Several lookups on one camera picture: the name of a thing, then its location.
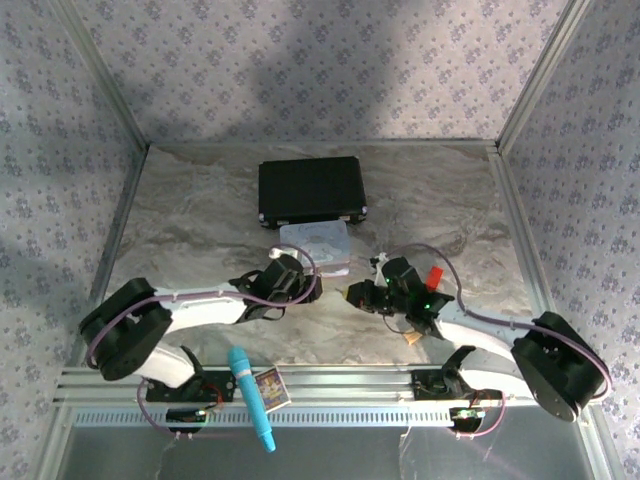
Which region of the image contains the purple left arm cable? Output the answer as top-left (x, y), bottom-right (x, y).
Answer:
top-left (83, 243), bottom-right (324, 442)

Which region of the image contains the blue toy microphone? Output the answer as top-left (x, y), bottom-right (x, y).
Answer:
top-left (227, 347), bottom-right (277, 454)

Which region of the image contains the aluminium frame post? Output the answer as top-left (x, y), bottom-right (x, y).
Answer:
top-left (495, 0), bottom-right (596, 151)

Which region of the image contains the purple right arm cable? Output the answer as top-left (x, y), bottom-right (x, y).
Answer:
top-left (380, 242), bottom-right (614, 442)

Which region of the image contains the black hard case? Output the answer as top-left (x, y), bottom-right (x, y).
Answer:
top-left (257, 155), bottom-right (370, 230)

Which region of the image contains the small black circuit board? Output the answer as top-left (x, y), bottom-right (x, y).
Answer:
top-left (448, 406), bottom-right (487, 427)
top-left (165, 407), bottom-right (209, 427)

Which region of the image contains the small printed card box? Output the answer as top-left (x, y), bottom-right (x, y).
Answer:
top-left (254, 366), bottom-right (293, 414)

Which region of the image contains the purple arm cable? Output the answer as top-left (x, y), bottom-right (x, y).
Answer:
top-left (83, 243), bottom-right (324, 442)
top-left (380, 242), bottom-right (614, 442)

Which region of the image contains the aluminium frame rail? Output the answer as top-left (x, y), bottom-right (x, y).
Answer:
top-left (53, 365), bottom-right (541, 404)

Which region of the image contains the slotted grey cable duct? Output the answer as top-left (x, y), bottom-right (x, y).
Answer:
top-left (73, 406), bottom-right (592, 428)

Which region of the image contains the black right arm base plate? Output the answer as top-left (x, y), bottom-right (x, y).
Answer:
top-left (410, 368), bottom-right (504, 402)

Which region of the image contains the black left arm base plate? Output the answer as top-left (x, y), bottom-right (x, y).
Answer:
top-left (143, 368), bottom-right (237, 405)

